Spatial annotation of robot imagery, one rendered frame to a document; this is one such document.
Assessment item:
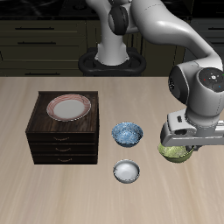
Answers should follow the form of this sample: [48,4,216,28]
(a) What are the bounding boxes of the white plate with red rim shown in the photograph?
[45,93,92,123]

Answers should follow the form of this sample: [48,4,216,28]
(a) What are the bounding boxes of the dark kitchen cupboards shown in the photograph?
[0,0,224,78]

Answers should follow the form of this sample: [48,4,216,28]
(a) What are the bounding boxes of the white bowl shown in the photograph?
[112,158,141,185]

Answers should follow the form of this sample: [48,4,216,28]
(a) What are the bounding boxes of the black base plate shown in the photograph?
[77,46,147,74]

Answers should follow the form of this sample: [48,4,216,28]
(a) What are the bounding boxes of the dark wooden cabinet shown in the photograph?
[25,90,100,165]

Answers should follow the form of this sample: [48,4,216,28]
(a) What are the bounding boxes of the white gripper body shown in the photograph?
[159,122,224,148]

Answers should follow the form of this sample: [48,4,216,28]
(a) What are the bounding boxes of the green bowl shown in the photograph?
[157,142,195,164]

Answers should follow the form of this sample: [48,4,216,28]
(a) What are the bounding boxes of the blue bowl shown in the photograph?
[111,122,144,148]

